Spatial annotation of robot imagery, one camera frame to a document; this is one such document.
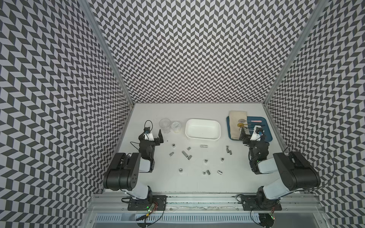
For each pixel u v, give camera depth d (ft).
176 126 3.22
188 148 3.06
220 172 2.71
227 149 3.02
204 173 2.69
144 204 2.18
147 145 2.27
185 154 2.99
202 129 3.42
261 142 2.53
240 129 3.44
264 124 3.44
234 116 3.54
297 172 1.48
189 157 2.91
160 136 2.79
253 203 2.39
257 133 2.43
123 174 1.46
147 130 2.51
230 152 2.99
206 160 2.84
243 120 3.48
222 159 2.85
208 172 2.71
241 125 3.42
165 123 3.34
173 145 3.04
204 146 3.07
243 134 2.65
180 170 2.71
